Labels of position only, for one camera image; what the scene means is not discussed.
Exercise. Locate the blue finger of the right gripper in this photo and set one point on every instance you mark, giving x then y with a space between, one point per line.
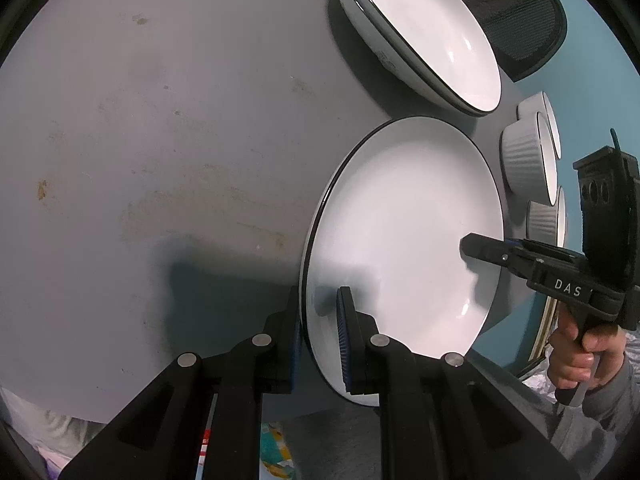
509 254

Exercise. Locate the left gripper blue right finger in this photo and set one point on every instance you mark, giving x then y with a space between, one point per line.
373 363

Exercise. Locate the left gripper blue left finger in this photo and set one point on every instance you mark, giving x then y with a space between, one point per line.
262 364

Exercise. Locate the white bowl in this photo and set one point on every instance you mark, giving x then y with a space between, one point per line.
547 224
528 160
540 103

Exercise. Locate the small white plate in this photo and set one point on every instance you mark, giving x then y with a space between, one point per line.
393 62

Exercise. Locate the grey sleeve forearm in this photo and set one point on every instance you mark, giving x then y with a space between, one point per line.
589 436

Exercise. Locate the person's right hand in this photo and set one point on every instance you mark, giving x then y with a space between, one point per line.
593 359

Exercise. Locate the black mesh office chair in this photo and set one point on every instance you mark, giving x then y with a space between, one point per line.
524 34

